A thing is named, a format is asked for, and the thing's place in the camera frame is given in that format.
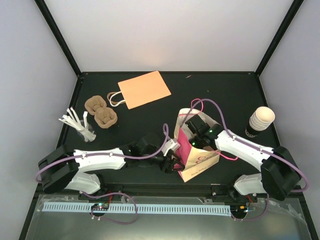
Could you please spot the plain brown paper bag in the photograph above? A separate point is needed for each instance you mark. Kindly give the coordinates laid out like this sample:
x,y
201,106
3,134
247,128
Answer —
x,y
139,91

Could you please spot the black frame post left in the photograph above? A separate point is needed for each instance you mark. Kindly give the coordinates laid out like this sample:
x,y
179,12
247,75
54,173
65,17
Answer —
x,y
42,6

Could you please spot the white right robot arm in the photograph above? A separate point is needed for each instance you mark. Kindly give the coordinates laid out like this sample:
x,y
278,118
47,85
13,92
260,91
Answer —
x,y
276,175

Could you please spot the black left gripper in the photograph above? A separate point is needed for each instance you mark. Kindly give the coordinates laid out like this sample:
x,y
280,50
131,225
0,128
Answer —
x,y
168,169

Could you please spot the black frame post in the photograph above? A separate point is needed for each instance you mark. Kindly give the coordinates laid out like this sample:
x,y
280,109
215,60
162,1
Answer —
x,y
42,6
283,27

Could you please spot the white straws bundle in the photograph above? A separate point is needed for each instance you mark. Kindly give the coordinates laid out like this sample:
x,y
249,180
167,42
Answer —
x,y
82,126

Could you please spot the cream cakes paper bag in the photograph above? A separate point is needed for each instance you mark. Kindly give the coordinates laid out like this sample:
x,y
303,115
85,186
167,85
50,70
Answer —
x,y
196,159

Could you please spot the black frame post right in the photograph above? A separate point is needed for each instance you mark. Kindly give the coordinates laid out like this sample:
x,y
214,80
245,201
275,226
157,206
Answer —
x,y
283,27

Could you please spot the brown pulp cup carriers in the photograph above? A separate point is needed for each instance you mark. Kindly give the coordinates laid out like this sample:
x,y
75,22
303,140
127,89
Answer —
x,y
104,116

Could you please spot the stack of paper cups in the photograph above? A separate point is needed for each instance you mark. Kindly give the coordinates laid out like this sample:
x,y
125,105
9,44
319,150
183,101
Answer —
x,y
259,121

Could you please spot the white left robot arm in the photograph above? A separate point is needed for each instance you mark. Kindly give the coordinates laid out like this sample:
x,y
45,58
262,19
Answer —
x,y
74,169

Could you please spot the light blue cable duct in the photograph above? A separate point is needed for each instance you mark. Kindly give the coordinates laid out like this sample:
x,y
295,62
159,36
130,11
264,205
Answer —
x,y
126,208

